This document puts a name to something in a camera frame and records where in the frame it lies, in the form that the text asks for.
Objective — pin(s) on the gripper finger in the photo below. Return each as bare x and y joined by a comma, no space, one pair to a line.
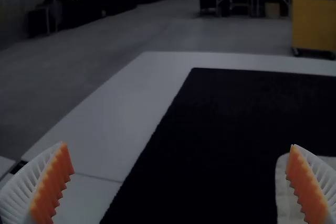
312,190
31,192

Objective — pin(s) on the pale towel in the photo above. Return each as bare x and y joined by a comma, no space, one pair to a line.
282,203

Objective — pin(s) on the black mat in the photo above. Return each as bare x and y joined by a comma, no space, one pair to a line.
223,142

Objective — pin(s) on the yellow wheeled cabinet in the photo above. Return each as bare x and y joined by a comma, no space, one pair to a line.
312,24

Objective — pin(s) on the brown cardboard carton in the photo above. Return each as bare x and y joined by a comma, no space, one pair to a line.
272,9

